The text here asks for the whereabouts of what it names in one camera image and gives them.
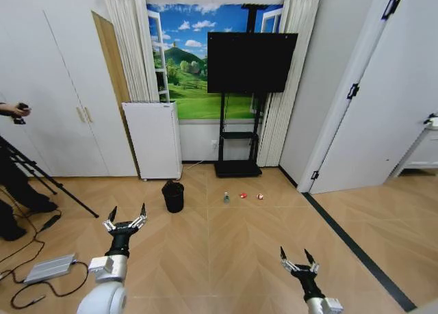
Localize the person's legs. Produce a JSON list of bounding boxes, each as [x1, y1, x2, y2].
[[0, 135, 59, 242]]

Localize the black power adapter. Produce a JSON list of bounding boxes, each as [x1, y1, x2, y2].
[[40, 214, 62, 232]]

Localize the black floor cable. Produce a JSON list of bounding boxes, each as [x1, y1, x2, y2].
[[0, 183, 90, 311]]

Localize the black trash bin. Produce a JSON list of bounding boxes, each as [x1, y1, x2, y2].
[[161, 180, 185, 213]]

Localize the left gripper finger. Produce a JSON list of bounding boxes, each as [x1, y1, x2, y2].
[[133, 202, 148, 228], [102, 207, 118, 232]]

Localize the black tripod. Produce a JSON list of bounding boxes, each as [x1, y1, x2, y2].
[[0, 135, 101, 220]]

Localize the black floor threshold strip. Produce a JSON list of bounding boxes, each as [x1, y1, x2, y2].
[[278, 164, 417, 313]]

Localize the light wooden door panel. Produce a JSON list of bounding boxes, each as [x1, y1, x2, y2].
[[91, 10, 142, 178]]

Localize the white cabinet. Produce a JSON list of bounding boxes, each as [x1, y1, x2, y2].
[[396, 113, 438, 178]]

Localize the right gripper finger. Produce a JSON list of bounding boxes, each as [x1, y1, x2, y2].
[[304, 248, 320, 272], [280, 246, 296, 273]]

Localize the large black television screen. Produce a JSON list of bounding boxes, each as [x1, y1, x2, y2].
[[207, 31, 299, 94]]

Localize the silver metal power box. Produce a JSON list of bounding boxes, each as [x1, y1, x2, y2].
[[23, 253, 77, 285]]

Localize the white box appliance on wheels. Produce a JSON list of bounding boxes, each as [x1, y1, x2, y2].
[[121, 101, 183, 182]]

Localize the white wardrobe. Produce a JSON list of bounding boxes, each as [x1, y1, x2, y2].
[[0, 9, 138, 179]]

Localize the black television stand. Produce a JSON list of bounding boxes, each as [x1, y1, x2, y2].
[[214, 3, 274, 179]]

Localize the landscape window poster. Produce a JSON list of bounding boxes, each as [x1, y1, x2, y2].
[[146, 1, 285, 120]]

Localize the black hand controller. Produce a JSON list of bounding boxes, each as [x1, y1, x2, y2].
[[13, 102, 31, 125]]

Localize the white open door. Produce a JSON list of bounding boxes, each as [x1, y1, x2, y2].
[[298, 0, 438, 196]]

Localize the cream pleated curtain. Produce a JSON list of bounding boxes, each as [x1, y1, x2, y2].
[[102, 0, 162, 103], [256, 0, 324, 168]]

